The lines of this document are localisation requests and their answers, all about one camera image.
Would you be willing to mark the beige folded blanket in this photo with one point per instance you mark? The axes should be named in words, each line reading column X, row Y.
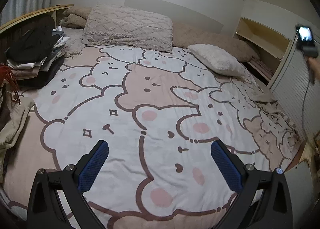
column 18, row 112

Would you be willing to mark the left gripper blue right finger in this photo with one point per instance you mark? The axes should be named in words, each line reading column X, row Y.
column 228, row 164

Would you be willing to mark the red tasselled cloth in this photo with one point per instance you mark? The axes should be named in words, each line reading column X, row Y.
column 8, row 77

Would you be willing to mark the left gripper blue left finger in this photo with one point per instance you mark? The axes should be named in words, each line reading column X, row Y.
column 89, row 166

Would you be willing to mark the long beige bolster cushion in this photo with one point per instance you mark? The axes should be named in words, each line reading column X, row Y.
column 185, row 35

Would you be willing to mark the beige garment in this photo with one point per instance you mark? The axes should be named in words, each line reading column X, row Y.
column 261, row 96

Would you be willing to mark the wooden side shelf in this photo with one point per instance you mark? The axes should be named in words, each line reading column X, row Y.
column 51, row 11

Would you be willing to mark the bear print bed sheet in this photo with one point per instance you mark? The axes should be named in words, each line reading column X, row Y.
column 159, row 113

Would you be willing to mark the small white fluffy pillow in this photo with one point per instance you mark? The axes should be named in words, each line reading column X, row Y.
column 218, row 60

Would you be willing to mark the large quilted beige pillow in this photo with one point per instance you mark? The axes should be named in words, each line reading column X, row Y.
column 119, row 25

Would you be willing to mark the pile of dark clothes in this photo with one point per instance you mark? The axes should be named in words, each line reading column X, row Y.
column 33, row 50

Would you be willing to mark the white louvered cabinet door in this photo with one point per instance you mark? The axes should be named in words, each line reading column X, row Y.
column 298, row 98

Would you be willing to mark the crumpled beige pillows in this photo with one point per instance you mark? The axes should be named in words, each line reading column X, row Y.
column 75, row 17

